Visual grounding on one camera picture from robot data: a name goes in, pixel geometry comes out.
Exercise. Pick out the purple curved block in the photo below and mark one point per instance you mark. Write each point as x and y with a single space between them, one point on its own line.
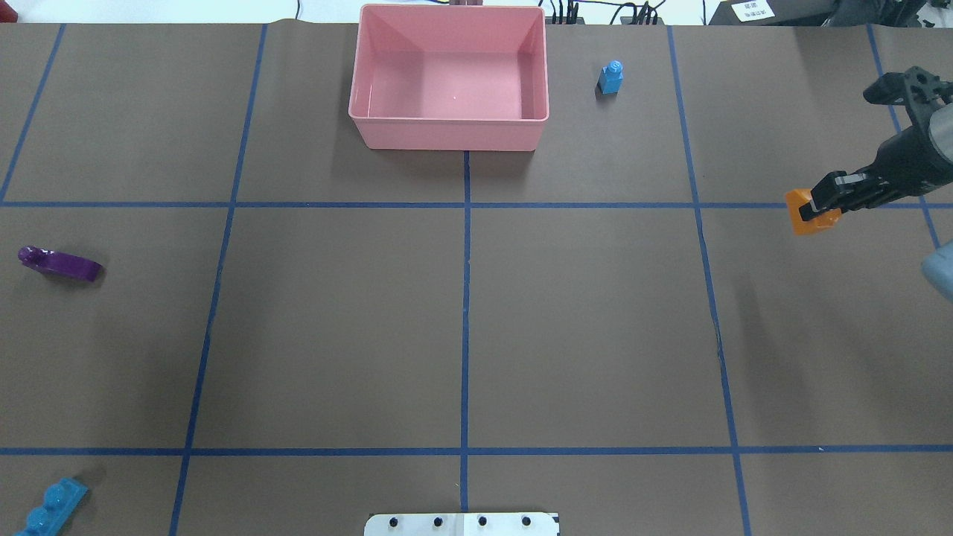
51 262

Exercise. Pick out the orange sloped block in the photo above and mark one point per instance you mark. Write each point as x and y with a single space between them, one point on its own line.
803 216

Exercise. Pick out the small blue block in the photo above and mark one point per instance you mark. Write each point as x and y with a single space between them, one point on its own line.
611 78

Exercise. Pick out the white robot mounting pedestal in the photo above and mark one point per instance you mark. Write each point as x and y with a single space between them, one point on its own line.
459 523

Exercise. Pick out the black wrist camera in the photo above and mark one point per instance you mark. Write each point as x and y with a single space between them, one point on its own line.
916 89

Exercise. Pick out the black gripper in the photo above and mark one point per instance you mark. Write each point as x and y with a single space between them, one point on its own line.
905 165

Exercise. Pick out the long blue block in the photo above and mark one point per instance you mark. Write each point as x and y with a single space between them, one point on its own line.
60 502

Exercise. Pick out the pink plastic box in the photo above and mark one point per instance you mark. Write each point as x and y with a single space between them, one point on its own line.
458 77

